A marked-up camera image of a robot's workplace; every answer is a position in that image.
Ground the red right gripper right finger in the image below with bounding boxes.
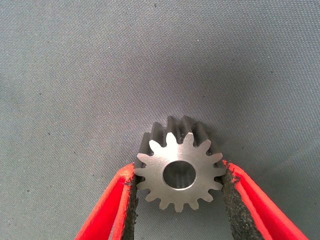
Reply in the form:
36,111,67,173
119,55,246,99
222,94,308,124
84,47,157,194
220,159,310,240

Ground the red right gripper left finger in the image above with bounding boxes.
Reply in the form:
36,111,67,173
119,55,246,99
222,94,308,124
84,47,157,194
74,162,140,240

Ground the steel planetary gear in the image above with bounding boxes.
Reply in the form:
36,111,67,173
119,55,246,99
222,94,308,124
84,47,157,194
133,114,227,213

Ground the dark grey table cloth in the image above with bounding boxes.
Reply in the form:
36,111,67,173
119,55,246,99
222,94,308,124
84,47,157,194
0,0,320,240

